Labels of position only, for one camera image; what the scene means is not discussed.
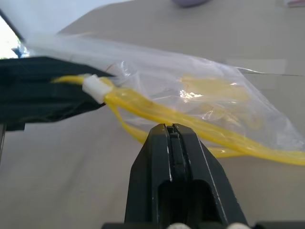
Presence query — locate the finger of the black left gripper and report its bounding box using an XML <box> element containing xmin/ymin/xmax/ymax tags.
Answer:
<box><xmin>0</xmin><ymin>55</ymin><xmax>116</xmax><ymax>84</ymax></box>
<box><xmin>0</xmin><ymin>81</ymin><xmax>105</xmax><ymax>131</ymax></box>

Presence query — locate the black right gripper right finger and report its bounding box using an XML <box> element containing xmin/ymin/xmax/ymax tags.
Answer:
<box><xmin>173</xmin><ymin>123</ymin><xmax>249</xmax><ymax>225</ymax></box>

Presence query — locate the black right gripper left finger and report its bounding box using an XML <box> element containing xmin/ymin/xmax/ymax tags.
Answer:
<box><xmin>124</xmin><ymin>123</ymin><xmax>179</xmax><ymax>225</ymax></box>

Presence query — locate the yellow bag drawstring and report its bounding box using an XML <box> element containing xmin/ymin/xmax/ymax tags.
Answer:
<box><xmin>51</xmin><ymin>74</ymin><xmax>305</xmax><ymax>166</ymax></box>

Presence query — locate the clear plastic bag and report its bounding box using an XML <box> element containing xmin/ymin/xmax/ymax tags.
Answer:
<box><xmin>23</xmin><ymin>32</ymin><xmax>305</xmax><ymax>165</ymax></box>

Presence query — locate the blue crinkled wrapper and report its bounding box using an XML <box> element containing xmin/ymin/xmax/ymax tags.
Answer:
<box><xmin>11</xmin><ymin>42</ymin><xmax>31</xmax><ymax>59</ymax></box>

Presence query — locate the purple rounded object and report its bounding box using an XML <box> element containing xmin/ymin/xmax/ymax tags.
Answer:
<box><xmin>172</xmin><ymin>0</ymin><xmax>208</xmax><ymax>7</ymax></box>

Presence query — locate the pink flat object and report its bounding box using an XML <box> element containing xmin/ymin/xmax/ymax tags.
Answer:
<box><xmin>285</xmin><ymin>0</ymin><xmax>305</xmax><ymax>8</ymax></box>

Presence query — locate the white drawstring clip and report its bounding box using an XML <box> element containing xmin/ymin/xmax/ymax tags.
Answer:
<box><xmin>82</xmin><ymin>74</ymin><xmax>113</xmax><ymax>104</ymax></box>

